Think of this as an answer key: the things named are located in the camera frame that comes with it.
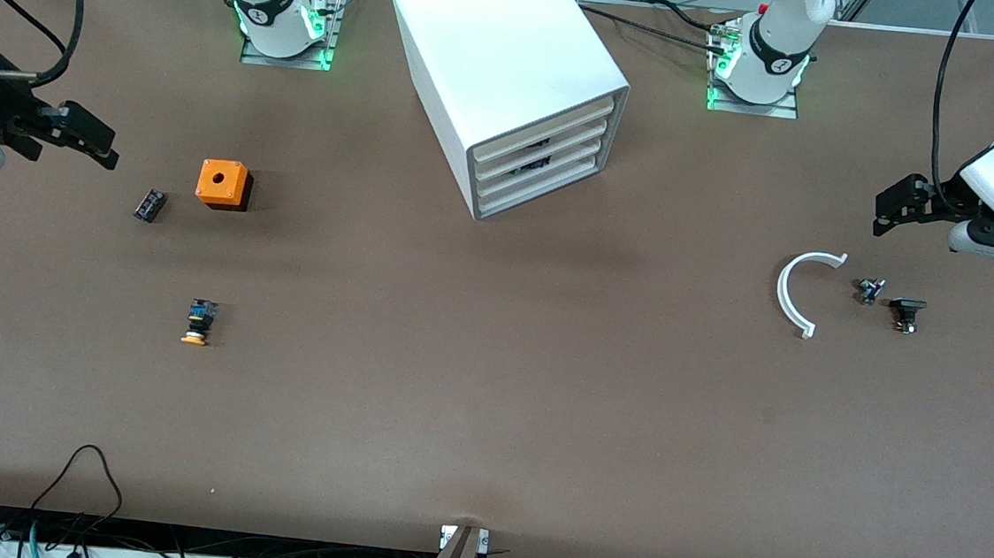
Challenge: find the small silver black part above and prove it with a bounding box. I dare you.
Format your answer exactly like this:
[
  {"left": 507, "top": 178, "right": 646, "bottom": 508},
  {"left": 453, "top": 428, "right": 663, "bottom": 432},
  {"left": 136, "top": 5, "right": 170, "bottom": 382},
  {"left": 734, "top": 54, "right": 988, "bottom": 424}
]
[{"left": 853, "top": 274, "right": 888, "bottom": 308}]

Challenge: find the white curved plastic bracket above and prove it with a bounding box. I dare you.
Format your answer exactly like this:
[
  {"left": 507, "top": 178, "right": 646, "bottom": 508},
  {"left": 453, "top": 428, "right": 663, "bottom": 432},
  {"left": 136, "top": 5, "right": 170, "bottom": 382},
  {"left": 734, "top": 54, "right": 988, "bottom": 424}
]
[{"left": 773, "top": 248, "right": 850, "bottom": 342}]

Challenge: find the long black table cable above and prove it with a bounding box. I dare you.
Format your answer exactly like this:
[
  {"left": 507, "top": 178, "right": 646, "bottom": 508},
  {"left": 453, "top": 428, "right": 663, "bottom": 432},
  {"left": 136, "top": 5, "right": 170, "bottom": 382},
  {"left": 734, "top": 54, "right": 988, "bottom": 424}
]
[{"left": 573, "top": 4, "right": 736, "bottom": 59}]

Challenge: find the small black electrical component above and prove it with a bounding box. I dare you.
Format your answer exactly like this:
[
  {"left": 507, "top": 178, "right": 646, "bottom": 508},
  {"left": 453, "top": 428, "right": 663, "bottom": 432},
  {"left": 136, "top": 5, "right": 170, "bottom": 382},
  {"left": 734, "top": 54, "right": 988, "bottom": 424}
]
[{"left": 133, "top": 187, "right": 170, "bottom": 225}]

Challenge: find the small black knob part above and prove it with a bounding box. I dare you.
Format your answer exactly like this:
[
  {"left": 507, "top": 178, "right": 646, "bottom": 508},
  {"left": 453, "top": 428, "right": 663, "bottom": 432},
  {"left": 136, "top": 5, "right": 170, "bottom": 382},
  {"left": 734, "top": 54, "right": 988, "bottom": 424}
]
[{"left": 888, "top": 296, "right": 929, "bottom": 337}]

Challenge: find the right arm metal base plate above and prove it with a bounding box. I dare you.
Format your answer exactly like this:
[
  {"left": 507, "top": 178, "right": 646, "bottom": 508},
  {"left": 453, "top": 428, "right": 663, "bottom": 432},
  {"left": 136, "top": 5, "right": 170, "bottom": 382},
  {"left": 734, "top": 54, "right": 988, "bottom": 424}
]
[{"left": 239, "top": 0, "right": 347, "bottom": 73}]

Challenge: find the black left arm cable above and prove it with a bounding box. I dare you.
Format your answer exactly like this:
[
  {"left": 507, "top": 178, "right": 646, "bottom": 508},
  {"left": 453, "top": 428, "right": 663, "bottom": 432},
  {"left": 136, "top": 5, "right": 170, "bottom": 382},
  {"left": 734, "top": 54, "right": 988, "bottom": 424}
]
[{"left": 925, "top": 0, "right": 983, "bottom": 210}]

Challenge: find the short black table cable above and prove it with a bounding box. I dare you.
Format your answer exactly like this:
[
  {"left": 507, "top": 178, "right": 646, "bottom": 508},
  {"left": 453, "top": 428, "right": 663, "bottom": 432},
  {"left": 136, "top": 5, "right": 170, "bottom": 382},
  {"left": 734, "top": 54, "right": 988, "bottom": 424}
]
[{"left": 650, "top": 0, "right": 725, "bottom": 34}]

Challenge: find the looped thin black cable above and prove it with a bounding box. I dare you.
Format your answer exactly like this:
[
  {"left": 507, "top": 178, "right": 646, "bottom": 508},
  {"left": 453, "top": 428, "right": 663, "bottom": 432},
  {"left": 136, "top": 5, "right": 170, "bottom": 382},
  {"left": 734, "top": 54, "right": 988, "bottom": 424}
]
[{"left": 29, "top": 440, "right": 128, "bottom": 543}]

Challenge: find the orange push button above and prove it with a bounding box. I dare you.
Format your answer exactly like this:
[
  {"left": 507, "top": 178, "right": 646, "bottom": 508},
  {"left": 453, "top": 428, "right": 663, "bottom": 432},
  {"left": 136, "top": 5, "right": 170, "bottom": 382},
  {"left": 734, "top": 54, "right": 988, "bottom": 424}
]
[{"left": 180, "top": 297, "right": 220, "bottom": 349}]

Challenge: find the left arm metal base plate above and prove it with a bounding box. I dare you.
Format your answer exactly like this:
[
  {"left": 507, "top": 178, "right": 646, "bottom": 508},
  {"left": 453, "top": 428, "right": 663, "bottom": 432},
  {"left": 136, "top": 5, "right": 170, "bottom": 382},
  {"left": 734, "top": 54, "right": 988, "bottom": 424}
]
[{"left": 706, "top": 17, "right": 807, "bottom": 119}]

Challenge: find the orange box with hole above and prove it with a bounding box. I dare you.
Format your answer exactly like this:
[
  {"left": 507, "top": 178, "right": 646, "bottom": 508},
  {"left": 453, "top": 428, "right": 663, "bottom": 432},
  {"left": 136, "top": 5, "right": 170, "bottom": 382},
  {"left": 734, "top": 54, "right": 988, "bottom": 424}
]
[{"left": 194, "top": 158, "right": 256, "bottom": 213}]

